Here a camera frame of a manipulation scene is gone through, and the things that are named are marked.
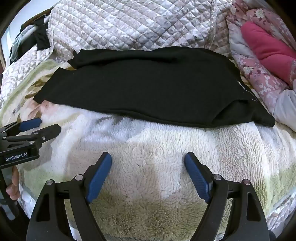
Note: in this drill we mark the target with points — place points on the pale grey-blue cloth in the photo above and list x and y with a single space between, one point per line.
22 44

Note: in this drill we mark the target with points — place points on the quilted leaf-print bedspread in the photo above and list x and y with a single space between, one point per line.
129 23

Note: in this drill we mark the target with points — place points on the black pants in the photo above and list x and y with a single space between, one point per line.
150 88

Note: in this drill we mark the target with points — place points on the pink floral comforter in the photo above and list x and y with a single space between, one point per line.
261 76

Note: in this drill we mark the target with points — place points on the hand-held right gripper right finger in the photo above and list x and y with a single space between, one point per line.
196 176

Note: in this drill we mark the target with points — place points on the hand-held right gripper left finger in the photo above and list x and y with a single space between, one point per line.
99 176

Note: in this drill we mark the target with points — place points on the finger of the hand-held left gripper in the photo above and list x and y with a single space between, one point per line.
30 123
47 132

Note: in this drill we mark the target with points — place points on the floral fleece blanket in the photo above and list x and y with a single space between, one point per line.
148 148

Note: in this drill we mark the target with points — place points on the black cloth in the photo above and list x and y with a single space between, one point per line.
40 34

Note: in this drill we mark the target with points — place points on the person's left hand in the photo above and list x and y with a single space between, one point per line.
13 185

